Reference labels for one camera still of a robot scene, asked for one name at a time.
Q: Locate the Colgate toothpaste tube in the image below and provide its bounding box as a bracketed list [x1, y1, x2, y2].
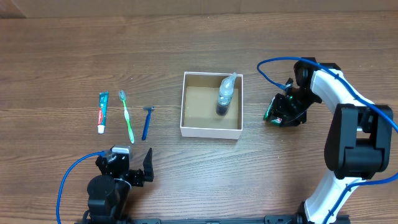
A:
[97, 91, 109, 134]

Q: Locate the right blue cable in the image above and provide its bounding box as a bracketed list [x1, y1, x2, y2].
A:
[256, 56, 398, 224]

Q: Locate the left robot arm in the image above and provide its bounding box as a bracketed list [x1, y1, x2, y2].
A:
[82, 145, 154, 223]

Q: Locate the clear bottle with dark liquid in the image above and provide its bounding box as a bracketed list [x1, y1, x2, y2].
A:
[216, 73, 238, 116]

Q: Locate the blue disposable razor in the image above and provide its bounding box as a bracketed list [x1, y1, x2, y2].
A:
[141, 107, 155, 141]

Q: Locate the green white toothbrush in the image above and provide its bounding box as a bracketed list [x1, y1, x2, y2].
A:
[119, 90, 134, 144]

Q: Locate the left blue cable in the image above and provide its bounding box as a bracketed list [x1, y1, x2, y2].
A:
[55, 151, 106, 224]

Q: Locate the blue cable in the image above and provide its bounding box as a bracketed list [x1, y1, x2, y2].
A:
[256, 56, 398, 224]
[55, 151, 106, 224]

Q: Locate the green Dettol soap bar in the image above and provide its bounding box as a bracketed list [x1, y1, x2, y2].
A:
[263, 98, 282, 126]

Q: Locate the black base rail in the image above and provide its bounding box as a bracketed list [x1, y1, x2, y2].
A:
[74, 214, 351, 224]

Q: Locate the white cardboard box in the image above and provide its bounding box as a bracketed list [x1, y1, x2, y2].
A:
[180, 72, 243, 139]

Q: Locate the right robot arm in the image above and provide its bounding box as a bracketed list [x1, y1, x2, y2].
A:
[264, 57, 397, 223]

